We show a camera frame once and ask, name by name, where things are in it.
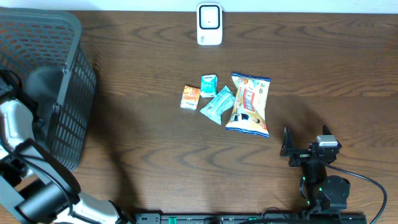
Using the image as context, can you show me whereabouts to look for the yellow snack bag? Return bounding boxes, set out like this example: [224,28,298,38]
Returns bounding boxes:
[226,72,271,138]

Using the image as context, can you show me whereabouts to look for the teal wet wipe packet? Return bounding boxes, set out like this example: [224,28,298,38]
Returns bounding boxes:
[200,86,235,125]

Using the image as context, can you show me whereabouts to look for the teal tissue pack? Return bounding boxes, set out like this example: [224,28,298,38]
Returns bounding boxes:
[200,75,218,98]

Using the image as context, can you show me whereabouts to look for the orange tissue pack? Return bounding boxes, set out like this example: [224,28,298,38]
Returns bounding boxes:
[180,85,200,110]

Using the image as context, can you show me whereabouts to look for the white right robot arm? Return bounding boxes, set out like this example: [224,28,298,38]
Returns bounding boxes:
[280,125,351,217]

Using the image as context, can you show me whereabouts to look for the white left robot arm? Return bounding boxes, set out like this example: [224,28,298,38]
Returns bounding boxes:
[1,70,136,224]

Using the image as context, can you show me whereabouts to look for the white barcode scanner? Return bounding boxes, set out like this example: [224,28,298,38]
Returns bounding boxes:
[197,2,223,45]

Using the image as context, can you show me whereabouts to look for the grey plastic basket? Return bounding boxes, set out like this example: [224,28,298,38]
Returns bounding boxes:
[1,7,96,170]

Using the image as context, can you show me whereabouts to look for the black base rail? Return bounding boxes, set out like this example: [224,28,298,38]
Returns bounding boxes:
[133,210,367,224]

